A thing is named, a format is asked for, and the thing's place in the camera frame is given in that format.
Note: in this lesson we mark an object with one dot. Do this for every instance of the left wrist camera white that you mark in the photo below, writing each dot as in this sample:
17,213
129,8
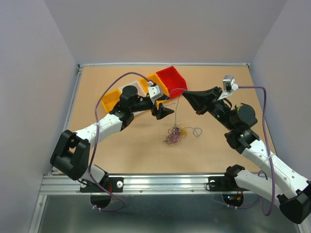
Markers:
154,90

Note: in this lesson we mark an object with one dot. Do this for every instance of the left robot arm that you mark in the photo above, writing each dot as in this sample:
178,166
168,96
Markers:
72,155

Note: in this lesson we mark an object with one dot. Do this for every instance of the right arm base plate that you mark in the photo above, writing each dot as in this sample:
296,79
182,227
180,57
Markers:
226,183

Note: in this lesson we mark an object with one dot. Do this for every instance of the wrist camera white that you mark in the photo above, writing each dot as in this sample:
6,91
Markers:
229,86
154,90

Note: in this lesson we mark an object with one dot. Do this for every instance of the red bin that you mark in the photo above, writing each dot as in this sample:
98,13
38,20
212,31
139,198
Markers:
174,82

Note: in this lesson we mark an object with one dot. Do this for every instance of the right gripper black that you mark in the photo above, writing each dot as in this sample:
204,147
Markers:
203,101

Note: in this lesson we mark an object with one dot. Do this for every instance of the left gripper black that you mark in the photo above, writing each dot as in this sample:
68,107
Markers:
162,112

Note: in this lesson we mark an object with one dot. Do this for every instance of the aluminium rail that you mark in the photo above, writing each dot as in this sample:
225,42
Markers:
154,184
77,81

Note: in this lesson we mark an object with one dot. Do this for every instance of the yellow bin near left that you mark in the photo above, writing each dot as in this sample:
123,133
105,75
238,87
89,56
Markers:
110,99

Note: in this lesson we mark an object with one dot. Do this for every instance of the aluminium left side rail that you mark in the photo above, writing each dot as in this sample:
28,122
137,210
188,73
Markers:
77,81

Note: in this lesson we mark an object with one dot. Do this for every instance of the white bin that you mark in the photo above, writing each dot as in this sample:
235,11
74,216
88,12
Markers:
137,85

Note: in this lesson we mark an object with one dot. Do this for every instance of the yellow bin middle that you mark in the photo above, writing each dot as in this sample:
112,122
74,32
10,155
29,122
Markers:
155,79

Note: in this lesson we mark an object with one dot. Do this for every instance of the white back edge strip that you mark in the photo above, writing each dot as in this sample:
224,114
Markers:
153,64

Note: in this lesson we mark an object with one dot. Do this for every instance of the yellow bin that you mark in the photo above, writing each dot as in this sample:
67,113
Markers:
110,99
155,79

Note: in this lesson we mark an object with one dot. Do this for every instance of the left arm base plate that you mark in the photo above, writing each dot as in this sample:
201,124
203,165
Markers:
111,184

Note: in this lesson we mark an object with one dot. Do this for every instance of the aluminium front rail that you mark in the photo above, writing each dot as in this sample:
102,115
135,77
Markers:
154,184

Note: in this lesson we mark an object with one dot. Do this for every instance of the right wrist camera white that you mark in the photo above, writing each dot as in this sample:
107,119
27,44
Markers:
229,86

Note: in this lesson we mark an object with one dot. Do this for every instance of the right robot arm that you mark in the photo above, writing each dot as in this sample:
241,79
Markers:
286,189

